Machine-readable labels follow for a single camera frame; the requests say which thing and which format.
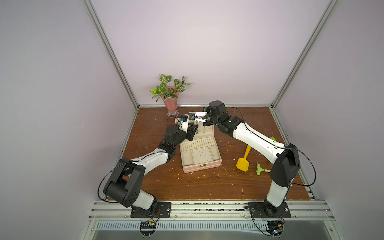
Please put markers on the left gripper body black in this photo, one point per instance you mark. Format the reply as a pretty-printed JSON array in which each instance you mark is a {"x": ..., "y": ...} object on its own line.
[{"x": 180, "y": 138}]

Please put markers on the pink jewelry box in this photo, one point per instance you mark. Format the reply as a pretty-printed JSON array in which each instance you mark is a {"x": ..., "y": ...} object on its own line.
[{"x": 202, "y": 152}]

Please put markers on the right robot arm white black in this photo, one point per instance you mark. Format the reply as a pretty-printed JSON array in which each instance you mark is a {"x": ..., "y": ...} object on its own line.
[{"x": 284, "y": 158}]

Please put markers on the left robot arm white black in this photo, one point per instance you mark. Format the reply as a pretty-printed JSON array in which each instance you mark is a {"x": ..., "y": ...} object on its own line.
[{"x": 124, "y": 184}]

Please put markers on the potted plant pink vase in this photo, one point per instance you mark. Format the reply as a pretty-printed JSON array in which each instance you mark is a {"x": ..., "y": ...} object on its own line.
[{"x": 168, "y": 91}]

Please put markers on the yellow toy shovel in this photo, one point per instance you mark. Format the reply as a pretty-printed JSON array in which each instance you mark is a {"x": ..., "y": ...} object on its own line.
[{"x": 243, "y": 163}]

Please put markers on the green toy rake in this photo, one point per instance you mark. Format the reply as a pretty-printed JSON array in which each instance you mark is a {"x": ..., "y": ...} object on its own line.
[{"x": 261, "y": 170}]

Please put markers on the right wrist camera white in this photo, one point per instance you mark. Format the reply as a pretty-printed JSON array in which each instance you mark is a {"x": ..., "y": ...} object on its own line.
[{"x": 193, "y": 115}]

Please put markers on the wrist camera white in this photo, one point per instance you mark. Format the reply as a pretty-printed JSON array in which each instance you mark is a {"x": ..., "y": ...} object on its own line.
[
  {"x": 193, "y": 115},
  {"x": 184, "y": 123}
]

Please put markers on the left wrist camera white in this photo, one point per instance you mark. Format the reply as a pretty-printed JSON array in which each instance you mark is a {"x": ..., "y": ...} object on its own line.
[{"x": 184, "y": 123}]

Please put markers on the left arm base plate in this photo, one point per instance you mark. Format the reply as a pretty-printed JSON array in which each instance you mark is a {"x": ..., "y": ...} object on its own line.
[{"x": 156, "y": 210}]

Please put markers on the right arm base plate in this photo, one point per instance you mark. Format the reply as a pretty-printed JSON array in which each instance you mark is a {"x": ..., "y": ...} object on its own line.
[{"x": 264, "y": 210}]

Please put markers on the aluminium front rail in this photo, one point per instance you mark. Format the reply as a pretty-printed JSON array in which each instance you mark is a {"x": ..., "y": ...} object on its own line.
[{"x": 217, "y": 210}]

